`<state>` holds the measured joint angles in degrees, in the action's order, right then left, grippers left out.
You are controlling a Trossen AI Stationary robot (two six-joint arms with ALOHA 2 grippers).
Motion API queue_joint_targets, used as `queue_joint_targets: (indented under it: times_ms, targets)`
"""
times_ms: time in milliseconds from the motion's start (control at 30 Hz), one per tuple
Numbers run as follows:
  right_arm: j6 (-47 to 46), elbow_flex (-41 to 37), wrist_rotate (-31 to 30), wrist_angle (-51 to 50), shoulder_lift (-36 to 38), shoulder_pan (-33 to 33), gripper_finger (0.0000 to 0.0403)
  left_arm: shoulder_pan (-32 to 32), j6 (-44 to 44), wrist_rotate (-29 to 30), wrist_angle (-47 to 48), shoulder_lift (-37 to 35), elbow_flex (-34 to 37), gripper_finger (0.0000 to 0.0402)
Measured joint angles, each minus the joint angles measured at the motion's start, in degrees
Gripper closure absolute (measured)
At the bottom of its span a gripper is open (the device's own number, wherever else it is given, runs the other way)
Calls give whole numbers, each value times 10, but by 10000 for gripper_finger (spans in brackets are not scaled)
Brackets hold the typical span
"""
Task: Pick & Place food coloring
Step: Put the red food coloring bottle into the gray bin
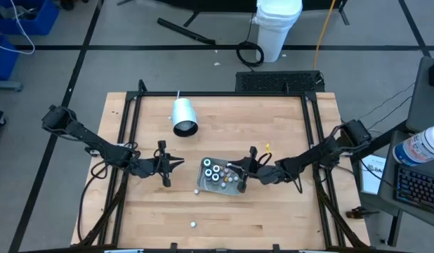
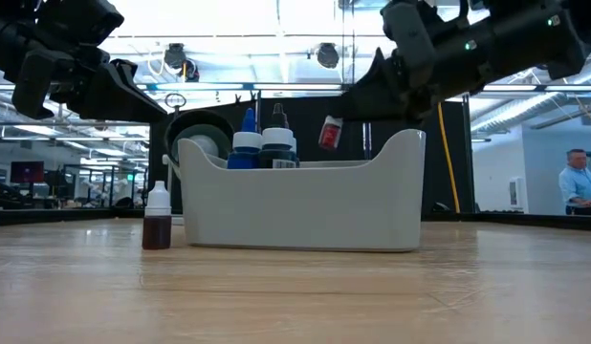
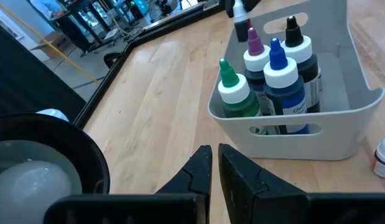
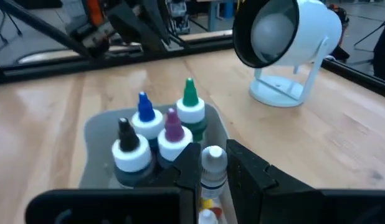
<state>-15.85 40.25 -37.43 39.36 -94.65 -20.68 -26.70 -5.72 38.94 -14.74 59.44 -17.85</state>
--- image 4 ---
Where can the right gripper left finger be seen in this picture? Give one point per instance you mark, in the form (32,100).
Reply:
(117,205)

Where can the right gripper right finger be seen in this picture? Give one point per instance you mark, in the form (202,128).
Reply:
(258,193)

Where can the small red sunset coloring bottle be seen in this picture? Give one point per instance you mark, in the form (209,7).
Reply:
(216,212)

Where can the small black food coloring bottle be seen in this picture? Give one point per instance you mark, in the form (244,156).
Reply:
(213,168)

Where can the small lemon yellow coloring bottle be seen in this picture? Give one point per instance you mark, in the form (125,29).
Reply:
(207,203)

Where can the large black candy color bottle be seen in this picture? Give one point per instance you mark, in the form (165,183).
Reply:
(131,155)

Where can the grey plastic storage bin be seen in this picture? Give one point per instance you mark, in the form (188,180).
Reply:
(99,140)

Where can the large violet candy color bottle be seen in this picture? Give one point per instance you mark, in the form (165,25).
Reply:
(173,146)

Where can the large blue candy color bottle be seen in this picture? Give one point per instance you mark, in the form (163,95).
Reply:
(147,124)

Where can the large green candy color bottle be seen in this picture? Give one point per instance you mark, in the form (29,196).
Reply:
(191,109)

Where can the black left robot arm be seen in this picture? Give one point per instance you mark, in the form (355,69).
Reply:
(133,28)

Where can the white spotlight lamp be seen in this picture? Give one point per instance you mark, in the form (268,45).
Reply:
(311,31)

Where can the black fabric divider screen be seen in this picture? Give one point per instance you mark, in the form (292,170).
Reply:
(384,53)

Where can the black aluminium table frame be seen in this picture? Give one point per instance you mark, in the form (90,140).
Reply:
(117,59)

